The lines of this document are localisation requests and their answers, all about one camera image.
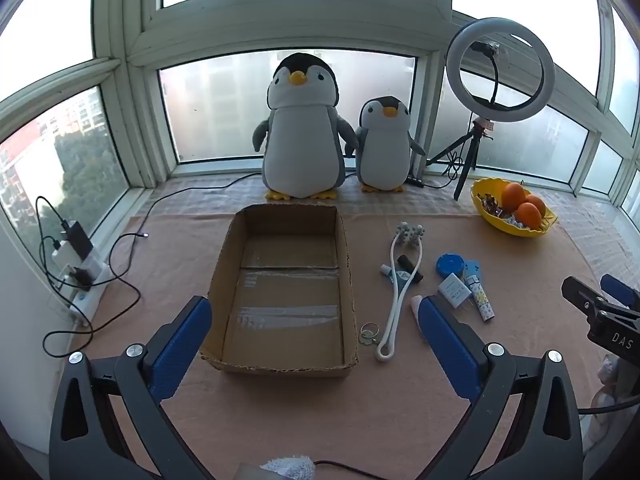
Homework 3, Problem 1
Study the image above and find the white window frame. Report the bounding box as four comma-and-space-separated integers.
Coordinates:
0, 0, 640, 221

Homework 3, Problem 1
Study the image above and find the white ring light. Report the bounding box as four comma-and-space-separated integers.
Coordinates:
446, 16, 556, 123

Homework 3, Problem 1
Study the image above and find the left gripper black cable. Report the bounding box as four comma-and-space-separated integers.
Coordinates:
314, 460, 383, 480

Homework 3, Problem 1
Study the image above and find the large penguin plush toy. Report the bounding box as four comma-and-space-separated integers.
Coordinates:
251, 51, 358, 202

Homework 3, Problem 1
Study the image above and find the small penguin plush toy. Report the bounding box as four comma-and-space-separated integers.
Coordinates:
352, 96, 427, 194

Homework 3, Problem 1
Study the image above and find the long black power cable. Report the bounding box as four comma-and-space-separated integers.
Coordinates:
100, 172, 264, 281

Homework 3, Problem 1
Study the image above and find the person's right hand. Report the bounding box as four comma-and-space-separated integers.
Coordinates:
591, 353, 640, 453

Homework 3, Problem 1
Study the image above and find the yellow plastic bowl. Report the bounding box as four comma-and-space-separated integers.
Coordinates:
470, 176, 558, 238

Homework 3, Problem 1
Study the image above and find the black usb cable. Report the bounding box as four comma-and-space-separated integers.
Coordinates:
42, 231, 151, 358

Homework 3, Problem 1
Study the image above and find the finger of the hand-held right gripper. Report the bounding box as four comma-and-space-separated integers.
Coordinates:
600, 274, 640, 312
561, 276, 611, 322

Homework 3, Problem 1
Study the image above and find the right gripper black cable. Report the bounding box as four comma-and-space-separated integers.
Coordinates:
579, 399, 640, 415

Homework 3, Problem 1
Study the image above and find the white cube charger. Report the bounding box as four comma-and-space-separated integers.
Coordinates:
82, 255, 108, 281

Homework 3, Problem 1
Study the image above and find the pile of wrapped candies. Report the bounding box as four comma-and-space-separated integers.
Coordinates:
480, 192, 521, 222

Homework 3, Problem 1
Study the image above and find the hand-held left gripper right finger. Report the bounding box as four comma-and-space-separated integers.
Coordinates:
417, 295, 585, 480

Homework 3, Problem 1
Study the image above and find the white power strip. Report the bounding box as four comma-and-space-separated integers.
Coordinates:
52, 260, 108, 324

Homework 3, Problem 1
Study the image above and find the blue round lid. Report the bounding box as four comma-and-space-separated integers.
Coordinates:
435, 253, 467, 281

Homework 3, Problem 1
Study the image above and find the black cylinder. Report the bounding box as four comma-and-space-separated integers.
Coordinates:
398, 255, 425, 282

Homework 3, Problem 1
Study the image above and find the person's left hand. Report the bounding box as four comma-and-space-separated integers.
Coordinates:
260, 454, 317, 480

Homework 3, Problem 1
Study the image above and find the brown cardboard box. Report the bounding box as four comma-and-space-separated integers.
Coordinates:
200, 202, 360, 380

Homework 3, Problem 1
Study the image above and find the black charging cable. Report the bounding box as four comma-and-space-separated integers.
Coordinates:
42, 237, 68, 292
36, 195, 76, 243

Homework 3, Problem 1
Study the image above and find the white neck roller massager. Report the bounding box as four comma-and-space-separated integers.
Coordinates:
375, 221, 427, 362

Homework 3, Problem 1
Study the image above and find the black ring light cable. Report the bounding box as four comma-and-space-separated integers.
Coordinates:
439, 151, 464, 182

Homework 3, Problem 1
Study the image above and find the blue folding phone stand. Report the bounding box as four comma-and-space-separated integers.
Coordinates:
462, 259, 497, 322

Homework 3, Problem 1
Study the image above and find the white flat charger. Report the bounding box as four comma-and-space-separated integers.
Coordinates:
51, 240, 81, 268

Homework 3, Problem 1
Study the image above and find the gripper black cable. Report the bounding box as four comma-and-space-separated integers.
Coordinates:
579, 399, 640, 415
314, 460, 383, 480

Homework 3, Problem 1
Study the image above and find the white power adapter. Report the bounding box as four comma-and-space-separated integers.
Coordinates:
438, 273, 473, 311

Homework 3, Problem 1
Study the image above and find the small blue liquid bottle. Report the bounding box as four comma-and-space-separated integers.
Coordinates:
378, 262, 416, 288

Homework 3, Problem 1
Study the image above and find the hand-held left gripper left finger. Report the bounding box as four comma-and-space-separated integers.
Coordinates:
48, 296, 213, 480

